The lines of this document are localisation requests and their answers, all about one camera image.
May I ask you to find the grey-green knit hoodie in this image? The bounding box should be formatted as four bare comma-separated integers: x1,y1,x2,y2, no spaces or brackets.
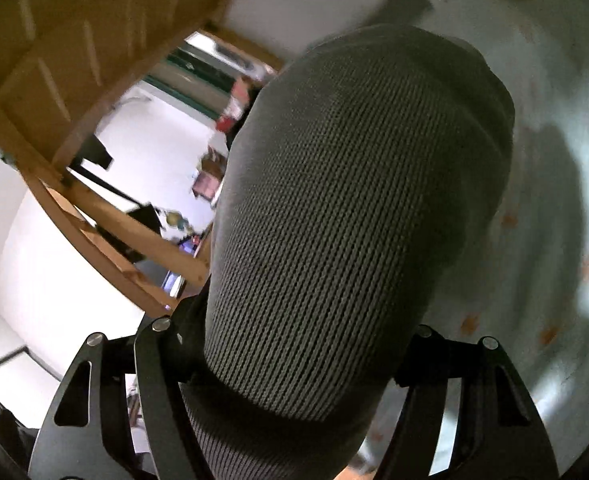
183,25,515,479

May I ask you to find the light blue floral duvet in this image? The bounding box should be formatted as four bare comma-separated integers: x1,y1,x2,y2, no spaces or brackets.
372,0,589,478

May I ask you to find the grey blanket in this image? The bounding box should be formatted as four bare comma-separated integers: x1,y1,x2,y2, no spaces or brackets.
363,0,433,26

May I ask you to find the wooden bunk bed frame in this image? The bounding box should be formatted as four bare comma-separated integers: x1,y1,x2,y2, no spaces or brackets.
0,0,282,318

